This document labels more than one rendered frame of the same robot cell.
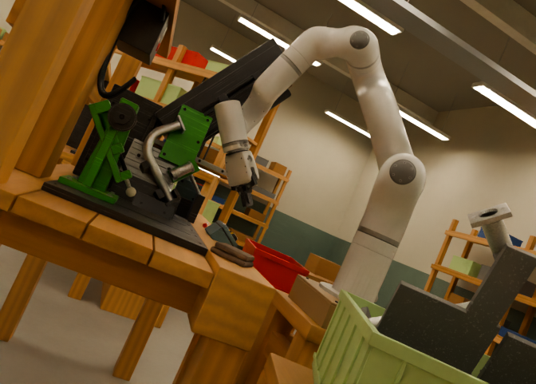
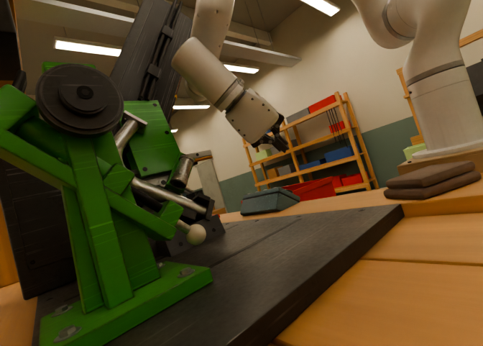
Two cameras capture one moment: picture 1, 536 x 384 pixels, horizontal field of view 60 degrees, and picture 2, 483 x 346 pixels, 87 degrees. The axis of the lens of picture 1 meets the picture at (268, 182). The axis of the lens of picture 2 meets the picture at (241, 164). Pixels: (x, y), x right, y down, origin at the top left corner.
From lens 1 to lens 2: 1.03 m
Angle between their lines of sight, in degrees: 26
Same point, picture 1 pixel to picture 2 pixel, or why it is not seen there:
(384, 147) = not seen: outside the picture
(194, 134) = (155, 126)
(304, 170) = not seen: hidden behind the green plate
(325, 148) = not seen: hidden behind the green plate
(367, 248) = (458, 83)
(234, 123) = (216, 62)
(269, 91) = (226, 1)
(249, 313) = not seen: outside the picture
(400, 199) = (462, 8)
